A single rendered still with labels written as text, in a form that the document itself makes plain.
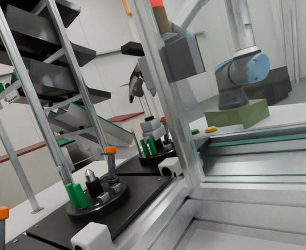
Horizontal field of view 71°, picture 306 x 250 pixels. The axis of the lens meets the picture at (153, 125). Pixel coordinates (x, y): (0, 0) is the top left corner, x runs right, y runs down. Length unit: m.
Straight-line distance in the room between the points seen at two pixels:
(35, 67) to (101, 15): 7.72
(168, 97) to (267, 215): 0.26
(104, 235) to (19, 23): 0.65
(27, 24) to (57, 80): 0.18
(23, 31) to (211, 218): 0.72
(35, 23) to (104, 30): 7.46
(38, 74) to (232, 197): 0.63
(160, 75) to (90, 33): 7.66
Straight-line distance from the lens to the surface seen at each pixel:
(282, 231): 0.45
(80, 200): 0.47
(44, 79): 0.76
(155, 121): 0.64
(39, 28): 0.82
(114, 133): 0.83
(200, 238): 0.50
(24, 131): 7.18
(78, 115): 0.78
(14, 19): 0.81
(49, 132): 0.67
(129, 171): 0.63
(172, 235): 0.44
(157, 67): 0.41
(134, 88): 0.69
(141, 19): 0.43
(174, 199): 0.44
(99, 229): 0.38
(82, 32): 7.98
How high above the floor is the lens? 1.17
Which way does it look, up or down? 9 degrees down
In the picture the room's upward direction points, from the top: 18 degrees counter-clockwise
